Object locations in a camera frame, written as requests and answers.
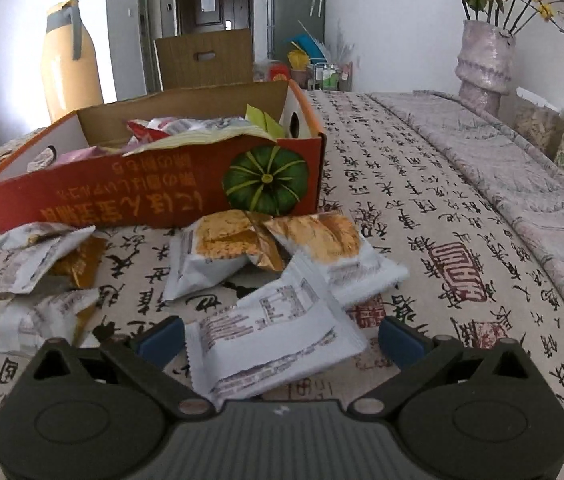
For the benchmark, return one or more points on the gold foil packet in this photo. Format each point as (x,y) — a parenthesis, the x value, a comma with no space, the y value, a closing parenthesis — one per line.
(84,265)

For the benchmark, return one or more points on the pink ribbed vase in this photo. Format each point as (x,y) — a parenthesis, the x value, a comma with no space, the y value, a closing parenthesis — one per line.
(484,65)

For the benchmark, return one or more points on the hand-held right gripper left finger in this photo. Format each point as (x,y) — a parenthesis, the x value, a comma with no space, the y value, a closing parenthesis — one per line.
(161,337)

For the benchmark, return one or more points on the red yellow carton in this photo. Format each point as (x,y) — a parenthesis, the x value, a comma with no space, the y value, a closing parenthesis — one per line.
(278,74)

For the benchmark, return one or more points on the clear container of dried goods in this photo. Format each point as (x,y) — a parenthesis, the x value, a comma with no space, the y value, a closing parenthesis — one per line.
(537,125)

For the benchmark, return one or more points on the blue dustpan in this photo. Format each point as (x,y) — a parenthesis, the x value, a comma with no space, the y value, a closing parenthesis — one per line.
(307,45)

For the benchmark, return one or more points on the brown cardboard box behind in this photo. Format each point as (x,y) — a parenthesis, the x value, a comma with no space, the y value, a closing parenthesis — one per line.
(201,72)

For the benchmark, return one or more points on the white oat crisp packet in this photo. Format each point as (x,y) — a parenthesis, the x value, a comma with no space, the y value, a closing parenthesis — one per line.
(327,240)
(31,322)
(272,340)
(31,265)
(211,255)

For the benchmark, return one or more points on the orange cardboard box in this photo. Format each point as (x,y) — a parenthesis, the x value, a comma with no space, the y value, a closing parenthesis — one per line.
(136,195)

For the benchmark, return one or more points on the pile of snack packets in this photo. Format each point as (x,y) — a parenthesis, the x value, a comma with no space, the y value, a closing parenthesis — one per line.
(186,127)

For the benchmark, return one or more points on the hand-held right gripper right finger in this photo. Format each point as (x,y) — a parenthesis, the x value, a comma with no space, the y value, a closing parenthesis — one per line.
(402,340)

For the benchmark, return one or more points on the quilted pink grey cloth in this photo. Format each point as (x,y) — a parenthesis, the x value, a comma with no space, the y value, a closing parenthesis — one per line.
(512,185)

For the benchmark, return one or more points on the yellow thermos jug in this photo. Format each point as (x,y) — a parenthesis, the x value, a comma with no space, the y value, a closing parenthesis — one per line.
(71,75)

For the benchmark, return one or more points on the dark brown door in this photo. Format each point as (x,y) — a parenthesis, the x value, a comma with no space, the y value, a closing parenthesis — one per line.
(234,0)

